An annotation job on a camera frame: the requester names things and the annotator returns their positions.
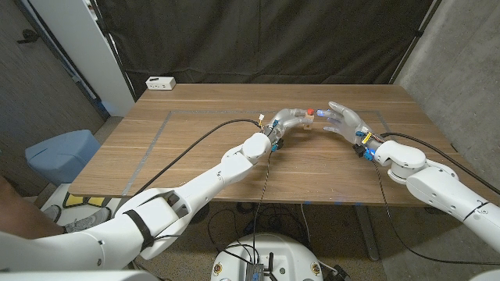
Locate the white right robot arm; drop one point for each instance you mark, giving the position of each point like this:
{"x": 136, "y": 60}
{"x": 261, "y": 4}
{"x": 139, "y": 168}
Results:
{"x": 437, "y": 187}

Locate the grey table leg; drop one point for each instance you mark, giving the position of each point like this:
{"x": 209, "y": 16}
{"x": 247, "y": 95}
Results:
{"x": 367, "y": 234}

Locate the white power strip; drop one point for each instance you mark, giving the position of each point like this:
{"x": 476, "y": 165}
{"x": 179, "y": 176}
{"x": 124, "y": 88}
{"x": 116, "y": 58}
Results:
{"x": 160, "y": 82}

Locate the black backdrop curtain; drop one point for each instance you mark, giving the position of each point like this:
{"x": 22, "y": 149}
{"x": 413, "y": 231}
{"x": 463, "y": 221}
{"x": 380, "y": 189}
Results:
{"x": 258, "y": 39}

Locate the grey black sneaker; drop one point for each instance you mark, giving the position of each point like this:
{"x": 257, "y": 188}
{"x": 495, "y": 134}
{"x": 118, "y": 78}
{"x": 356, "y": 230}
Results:
{"x": 88, "y": 223}
{"x": 51, "y": 213}

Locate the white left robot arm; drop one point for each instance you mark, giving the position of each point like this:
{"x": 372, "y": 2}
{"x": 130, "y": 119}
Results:
{"x": 203, "y": 191}

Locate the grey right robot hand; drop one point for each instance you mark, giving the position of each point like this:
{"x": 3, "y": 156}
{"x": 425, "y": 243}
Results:
{"x": 349, "y": 123}

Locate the black floor device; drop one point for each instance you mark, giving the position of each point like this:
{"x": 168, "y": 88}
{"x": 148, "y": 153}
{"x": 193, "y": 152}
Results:
{"x": 340, "y": 274}

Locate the blue padded stool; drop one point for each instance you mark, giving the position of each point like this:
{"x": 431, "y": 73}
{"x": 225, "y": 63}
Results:
{"x": 62, "y": 154}

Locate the yellow black floor object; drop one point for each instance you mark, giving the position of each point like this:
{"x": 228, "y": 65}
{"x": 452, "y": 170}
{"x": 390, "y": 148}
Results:
{"x": 74, "y": 200}

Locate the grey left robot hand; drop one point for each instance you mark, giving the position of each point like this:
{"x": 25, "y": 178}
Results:
{"x": 285, "y": 121}

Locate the grey electronics box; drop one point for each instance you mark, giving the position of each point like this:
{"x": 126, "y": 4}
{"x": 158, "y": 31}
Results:
{"x": 254, "y": 272}

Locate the white cabinet panel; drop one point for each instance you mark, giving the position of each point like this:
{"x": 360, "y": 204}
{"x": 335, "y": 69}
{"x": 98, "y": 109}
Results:
{"x": 90, "y": 50}

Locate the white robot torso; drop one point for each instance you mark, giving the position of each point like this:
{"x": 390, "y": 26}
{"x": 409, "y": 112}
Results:
{"x": 269, "y": 253}

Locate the person's bare leg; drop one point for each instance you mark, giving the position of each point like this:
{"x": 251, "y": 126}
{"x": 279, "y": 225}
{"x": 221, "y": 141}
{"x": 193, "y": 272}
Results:
{"x": 23, "y": 218}

